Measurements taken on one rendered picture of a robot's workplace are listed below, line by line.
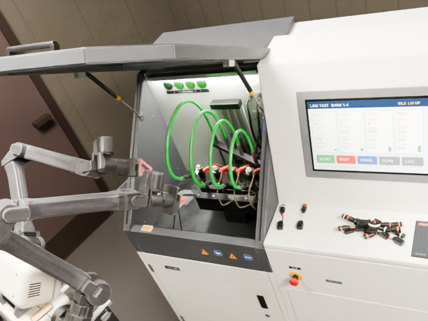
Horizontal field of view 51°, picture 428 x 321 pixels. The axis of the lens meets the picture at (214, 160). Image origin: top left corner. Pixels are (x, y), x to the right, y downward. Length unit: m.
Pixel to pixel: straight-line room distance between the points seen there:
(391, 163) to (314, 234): 0.38
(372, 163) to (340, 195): 0.19
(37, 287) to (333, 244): 1.02
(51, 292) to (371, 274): 1.10
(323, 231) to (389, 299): 0.34
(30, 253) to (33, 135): 1.94
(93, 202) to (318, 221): 0.85
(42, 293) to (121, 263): 1.83
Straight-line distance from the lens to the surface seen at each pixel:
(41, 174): 3.39
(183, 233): 1.97
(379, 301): 1.88
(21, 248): 1.42
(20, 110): 3.23
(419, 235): 1.71
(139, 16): 3.79
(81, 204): 1.43
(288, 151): 1.75
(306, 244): 1.72
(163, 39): 2.33
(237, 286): 2.11
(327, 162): 1.72
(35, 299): 1.61
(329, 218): 1.79
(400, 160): 1.68
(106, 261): 3.49
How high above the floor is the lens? 2.30
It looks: 36 degrees down
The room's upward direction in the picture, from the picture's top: 21 degrees counter-clockwise
